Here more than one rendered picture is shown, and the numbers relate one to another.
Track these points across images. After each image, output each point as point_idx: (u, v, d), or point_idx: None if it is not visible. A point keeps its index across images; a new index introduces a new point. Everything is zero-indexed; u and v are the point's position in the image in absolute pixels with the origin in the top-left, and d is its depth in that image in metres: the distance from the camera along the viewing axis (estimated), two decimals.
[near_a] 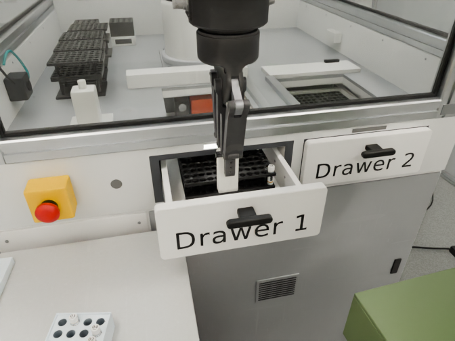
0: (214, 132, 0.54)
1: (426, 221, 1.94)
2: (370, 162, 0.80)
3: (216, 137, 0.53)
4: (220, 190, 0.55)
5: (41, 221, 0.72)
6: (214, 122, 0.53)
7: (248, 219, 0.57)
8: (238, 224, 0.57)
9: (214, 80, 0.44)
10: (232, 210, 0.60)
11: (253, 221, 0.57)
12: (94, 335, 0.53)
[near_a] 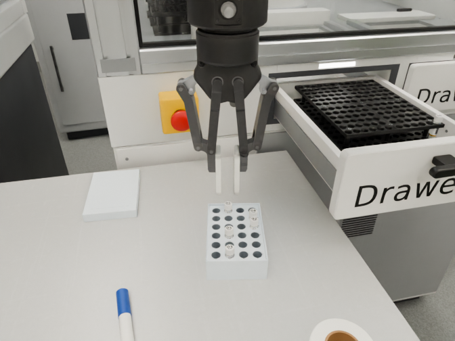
0: (197, 146, 0.50)
1: None
2: None
3: (202, 149, 0.51)
4: (239, 191, 0.55)
5: (161, 139, 0.75)
6: (195, 137, 0.49)
7: None
8: (446, 173, 0.47)
9: (240, 80, 0.44)
10: (427, 157, 0.50)
11: None
12: None
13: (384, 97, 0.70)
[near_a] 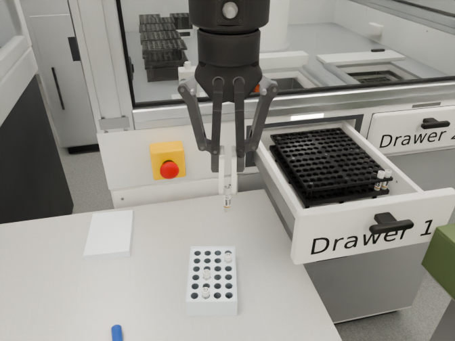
0: (200, 146, 0.50)
1: None
2: (425, 134, 0.93)
3: (206, 148, 0.51)
4: (236, 191, 0.55)
5: (152, 181, 0.86)
6: (199, 137, 0.49)
7: (391, 225, 0.58)
8: (382, 231, 0.57)
9: (241, 80, 0.44)
10: (370, 215, 0.60)
11: (397, 226, 0.58)
12: (227, 262, 0.66)
13: (347, 148, 0.80)
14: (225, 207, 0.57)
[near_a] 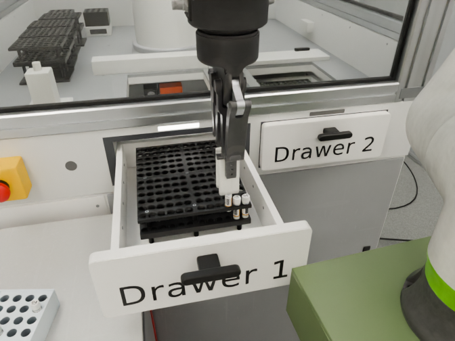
0: (212, 130, 0.54)
1: (409, 214, 1.94)
2: (329, 145, 0.80)
3: (214, 135, 0.54)
4: (221, 193, 0.54)
5: None
6: (212, 121, 0.53)
7: (208, 273, 0.45)
8: (196, 281, 0.44)
9: (214, 81, 0.44)
10: (190, 258, 0.47)
11: (215, 275, 0.45)
12: (34, 311, 0.53)
13: None
14: (225, 204, 0.58)
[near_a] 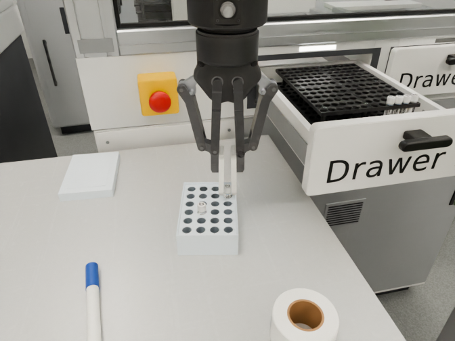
0: (200, 146, 0.50)
1: None
2: (449, 74, 0.83)
3: (206, 148, 0.51)
4: (236, 191, 0.55)
5: (141, 122, 0.75)
6: (198, 137, 0.50)
7: (426, 140, 0.47)
8: (415, 147, 0.47)
9: (240, 80, 0.45)
10: (398, 132, 0.50)
11: (432, 142, 0.47)
12: (225, 194, 0.56)
13: (363, 79, 0.70)
14: None
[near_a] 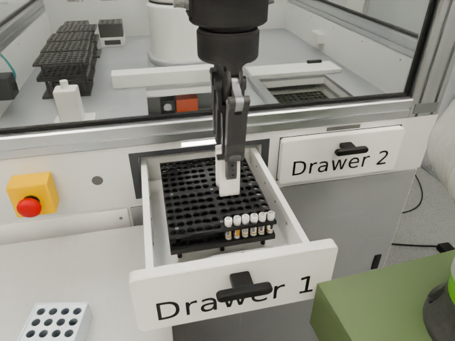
0: (212, 128, 0.55)
1: (415, 219, 1.96)
2: (344, 159, 0.83)
3: (214, 134, 0.54)
4: (221, 193, 0.54)
5: (25, 216, 0.75)
6: (213, 120, 0.54)
7: (242, 291, 0.47)
8: (231, 298, 0.47)
9: (214, 79, 0.45)
10: (223, 275, 0.50)
11: (249, 293, 0.47)
12: (235, 221, 0.60)
13: (240, 180, 0.70)
14: (250, 231, 0.61)
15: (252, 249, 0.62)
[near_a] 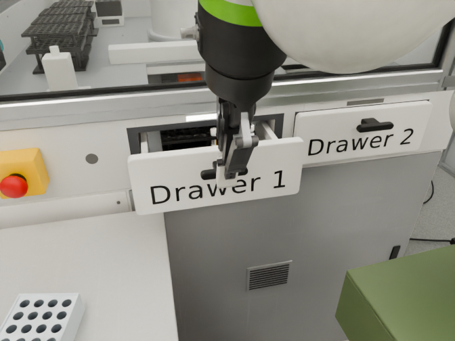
0: (216, 132, 0.52)
1: (426, 213, 1.88)
2: (366, 138, 0.75)
3: (218, 138, 0.52)
4: (219, 187, 0.56)
5: (11, 199, 0.67)
6: (217, 124, 0.51)
7: None
8: (212, 176, 0.56)
9: (223, 106, 0.41)
10: (207, 162, 0.59)
11: None
12: None
13: None
14: None
15: None
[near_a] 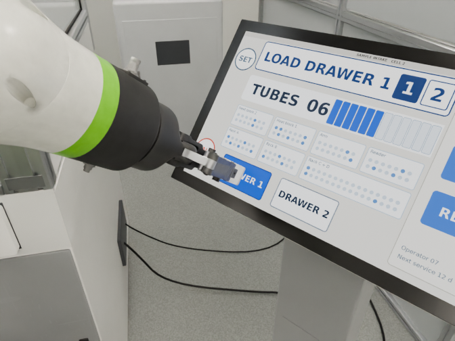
0: (232, 162, 0.48)
1: (271, 258, 1.77)
2: None
3: None
4: None
5: None
6: (228, 161, 0.47)
7: None
8: None
9: None
10: None
11: None
12: None
13: None
14: None
15: None
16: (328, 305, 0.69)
